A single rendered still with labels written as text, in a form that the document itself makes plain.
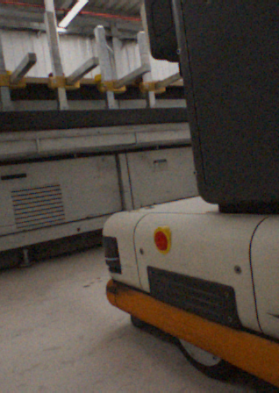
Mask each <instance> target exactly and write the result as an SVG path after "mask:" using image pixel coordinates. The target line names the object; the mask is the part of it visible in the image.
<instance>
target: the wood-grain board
mask: <svg viewBox="0 0 279 393"><path fill-rule="evenodd" d="M48 78H49V77H26V78H25V81H26V86H48ZM79 82H80V87H97V83H95V79H87V78H81V79H80V80H79ZM125 87H126V88H138V87H139V85H136V84H135V81H133V82H131V83H129V84H127V85H126V86H125ZM164 88H184V86H183V82H182V81H177V82H174V83H172V84H170V85H168V86H166V87H164Z"/></svg>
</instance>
